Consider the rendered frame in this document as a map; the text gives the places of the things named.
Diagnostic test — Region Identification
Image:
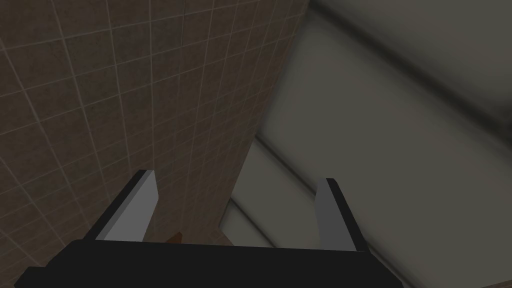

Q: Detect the pale grey cupboard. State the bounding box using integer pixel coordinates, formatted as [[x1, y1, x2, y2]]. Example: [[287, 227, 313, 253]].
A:
[[218, 0, 512, 288]]

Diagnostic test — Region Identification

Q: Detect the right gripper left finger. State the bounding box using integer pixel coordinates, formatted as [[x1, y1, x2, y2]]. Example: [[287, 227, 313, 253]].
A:
[[83, 169, 160, 243]]

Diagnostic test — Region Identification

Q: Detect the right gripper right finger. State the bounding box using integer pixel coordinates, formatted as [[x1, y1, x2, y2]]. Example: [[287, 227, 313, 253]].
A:
[[315, 177, 370, 253]]

